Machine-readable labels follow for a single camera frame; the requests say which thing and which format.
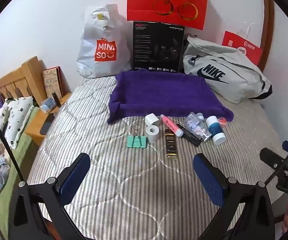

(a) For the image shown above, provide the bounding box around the white plastic shopping bag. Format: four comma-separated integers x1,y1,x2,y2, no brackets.
76,4,133,78

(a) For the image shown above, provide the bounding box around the pink highlighter pen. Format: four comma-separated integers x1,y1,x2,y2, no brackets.
160,114,184,138

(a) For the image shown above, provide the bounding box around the clear plastic blister pack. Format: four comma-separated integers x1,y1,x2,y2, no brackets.
183,112,213,143

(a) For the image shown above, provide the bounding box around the flat black case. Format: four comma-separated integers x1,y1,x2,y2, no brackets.
176,124,202,147

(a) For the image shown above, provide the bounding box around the black cable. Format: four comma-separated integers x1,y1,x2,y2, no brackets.
0,109,25,183
266,133,288,185

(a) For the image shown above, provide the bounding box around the black cardboard box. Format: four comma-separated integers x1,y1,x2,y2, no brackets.
132,21,186,73

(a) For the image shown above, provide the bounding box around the wooden headboard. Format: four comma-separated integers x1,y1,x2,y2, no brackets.
0,56,48,105

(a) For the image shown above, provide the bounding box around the small red paper bag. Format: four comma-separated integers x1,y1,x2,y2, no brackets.
221,24,263,68

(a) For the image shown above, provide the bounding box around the patterned brown notebook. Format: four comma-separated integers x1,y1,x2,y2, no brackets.
42,66,65,99

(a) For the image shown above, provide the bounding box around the blue tissue pack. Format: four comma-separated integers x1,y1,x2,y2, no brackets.
40,97,55,113

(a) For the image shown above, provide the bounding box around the small black device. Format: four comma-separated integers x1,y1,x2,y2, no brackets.
51,92,62,108

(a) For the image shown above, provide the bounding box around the blue white bottle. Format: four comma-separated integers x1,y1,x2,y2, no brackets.
206,115,227,145

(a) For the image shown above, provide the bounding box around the white tape roll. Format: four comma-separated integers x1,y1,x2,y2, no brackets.
146,124,160,143

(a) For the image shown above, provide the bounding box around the grey sports bag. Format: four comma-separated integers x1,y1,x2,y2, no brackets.
183,36,273,105

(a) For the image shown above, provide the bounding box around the striped grey quilt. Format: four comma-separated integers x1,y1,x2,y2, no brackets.
25,75,288,240

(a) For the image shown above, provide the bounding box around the green blanket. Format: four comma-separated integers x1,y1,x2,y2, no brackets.
0,105,44,240

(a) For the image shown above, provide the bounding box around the white floral cloth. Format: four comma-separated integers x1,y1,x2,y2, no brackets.
0,96,35,150

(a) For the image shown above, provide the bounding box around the white charger adapter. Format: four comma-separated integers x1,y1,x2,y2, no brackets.
144,114,161,127

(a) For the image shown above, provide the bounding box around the black gold tube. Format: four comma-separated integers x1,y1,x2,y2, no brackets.
164,128,179,160

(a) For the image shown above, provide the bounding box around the purple towel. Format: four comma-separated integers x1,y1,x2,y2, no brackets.
107,70,235,124

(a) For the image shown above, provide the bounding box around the black phone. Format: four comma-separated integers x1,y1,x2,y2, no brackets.
40,113,56,135

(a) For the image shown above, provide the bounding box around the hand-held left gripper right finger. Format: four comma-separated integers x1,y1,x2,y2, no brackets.
193,153,276,240

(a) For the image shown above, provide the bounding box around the large red gift bag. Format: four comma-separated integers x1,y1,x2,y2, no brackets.
126,0,209,30

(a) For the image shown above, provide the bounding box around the teal binder clip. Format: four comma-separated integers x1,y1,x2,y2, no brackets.
126,124,148,148

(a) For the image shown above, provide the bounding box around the brown wooden door frame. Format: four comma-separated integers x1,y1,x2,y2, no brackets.
259,0,276,70

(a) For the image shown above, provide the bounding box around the wooden nightstand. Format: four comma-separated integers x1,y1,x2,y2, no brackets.
25,92,72,147

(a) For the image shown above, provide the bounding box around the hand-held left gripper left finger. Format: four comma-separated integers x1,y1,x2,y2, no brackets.
9,152,92,240

